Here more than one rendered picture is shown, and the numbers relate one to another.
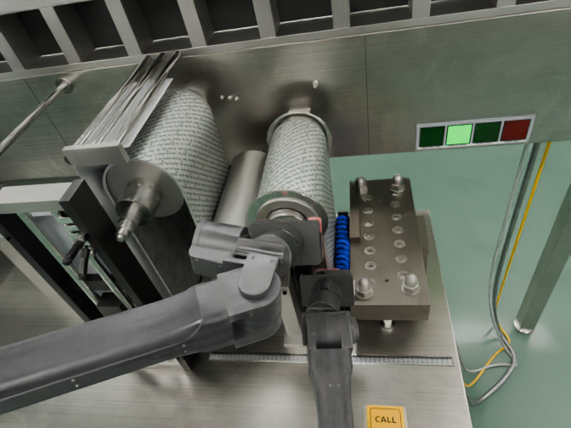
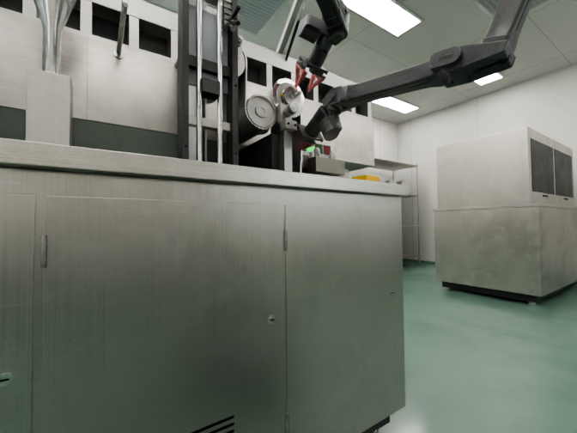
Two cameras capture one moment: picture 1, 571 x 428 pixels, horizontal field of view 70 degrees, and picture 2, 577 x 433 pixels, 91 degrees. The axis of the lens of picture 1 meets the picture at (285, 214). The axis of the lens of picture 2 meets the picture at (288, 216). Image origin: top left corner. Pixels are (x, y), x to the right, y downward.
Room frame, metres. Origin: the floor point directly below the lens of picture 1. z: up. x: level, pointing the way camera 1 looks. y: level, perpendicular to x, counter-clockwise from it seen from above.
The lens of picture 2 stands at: (-0.17, 0.83, 0.76)
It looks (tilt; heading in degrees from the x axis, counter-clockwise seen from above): 2 degrees up; 311
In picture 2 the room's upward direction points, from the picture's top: 1 degrees counter-clockwise
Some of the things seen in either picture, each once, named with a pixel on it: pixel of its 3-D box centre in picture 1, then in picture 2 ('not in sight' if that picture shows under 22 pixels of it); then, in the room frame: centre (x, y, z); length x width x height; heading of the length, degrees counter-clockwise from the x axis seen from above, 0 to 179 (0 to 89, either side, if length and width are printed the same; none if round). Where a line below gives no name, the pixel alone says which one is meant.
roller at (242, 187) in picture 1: (246, 205); (246, 121); (0.69, 0.08, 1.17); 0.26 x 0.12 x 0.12; 165
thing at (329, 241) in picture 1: (330, 226); (285, 145); (0.64, -0.09, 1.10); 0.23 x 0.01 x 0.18; 165
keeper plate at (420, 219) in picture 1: (421, 244); not in sight; (0.64, -0.31, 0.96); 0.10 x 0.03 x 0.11; 165
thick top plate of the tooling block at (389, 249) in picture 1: (383, 241); (301, 173); (0.65, -0.22, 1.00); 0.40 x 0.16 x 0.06; 165
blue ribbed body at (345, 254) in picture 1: (342, 248); not in sight; (0.63, -0.11, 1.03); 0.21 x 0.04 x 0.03; 165
